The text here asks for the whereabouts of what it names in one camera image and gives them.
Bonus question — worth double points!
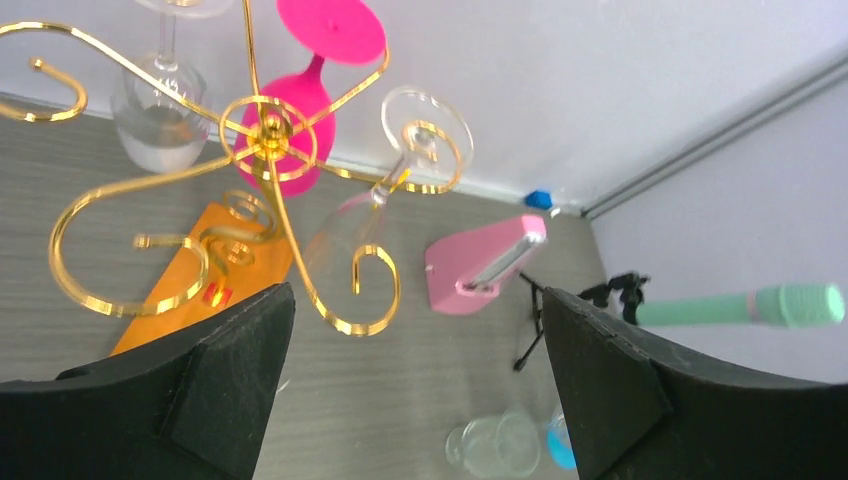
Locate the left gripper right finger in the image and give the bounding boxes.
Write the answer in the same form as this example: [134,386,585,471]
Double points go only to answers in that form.
[542,288,847,479]

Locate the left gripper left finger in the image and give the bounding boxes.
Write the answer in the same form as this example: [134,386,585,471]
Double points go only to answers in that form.
[1,283,296,479]

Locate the blue wine glass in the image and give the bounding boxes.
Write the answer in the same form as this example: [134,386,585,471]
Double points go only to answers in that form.
[546,406,577,470]

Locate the clear wine glass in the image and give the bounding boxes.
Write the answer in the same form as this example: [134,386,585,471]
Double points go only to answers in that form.
[110,1,231,174]
[445,407,541,479]
[303,86,475,302]

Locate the orange wooden rack base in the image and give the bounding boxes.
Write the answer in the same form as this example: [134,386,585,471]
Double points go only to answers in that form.
[109,201,294,358]

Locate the pink wine glass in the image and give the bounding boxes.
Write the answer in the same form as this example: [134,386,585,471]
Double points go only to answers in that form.
[260,0,390,196]

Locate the clear wine glass back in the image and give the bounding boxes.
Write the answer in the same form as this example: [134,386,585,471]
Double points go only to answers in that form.
[110,1,231,174]

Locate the black tripod mic stand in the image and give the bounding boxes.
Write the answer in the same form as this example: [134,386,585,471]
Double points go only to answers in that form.
[511,270,652,373]

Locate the blue block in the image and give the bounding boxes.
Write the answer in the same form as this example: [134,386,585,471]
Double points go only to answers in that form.
[523,190,554,211]

